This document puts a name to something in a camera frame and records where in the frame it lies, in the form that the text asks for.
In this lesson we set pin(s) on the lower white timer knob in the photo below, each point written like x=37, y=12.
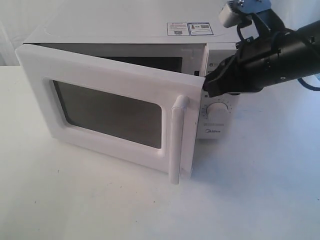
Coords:
x=216, y=110

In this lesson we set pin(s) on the white microwave oven body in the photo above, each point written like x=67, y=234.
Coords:
x=130, y=32

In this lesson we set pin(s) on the blue white warning sticker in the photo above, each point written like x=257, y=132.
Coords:
x=189, y=29

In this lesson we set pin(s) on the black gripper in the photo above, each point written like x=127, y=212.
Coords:
x=256, y=64

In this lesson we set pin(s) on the white microwave door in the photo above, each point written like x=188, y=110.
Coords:
x=143, y=115

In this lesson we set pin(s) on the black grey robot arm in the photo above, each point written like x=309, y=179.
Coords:
x=301, y=54

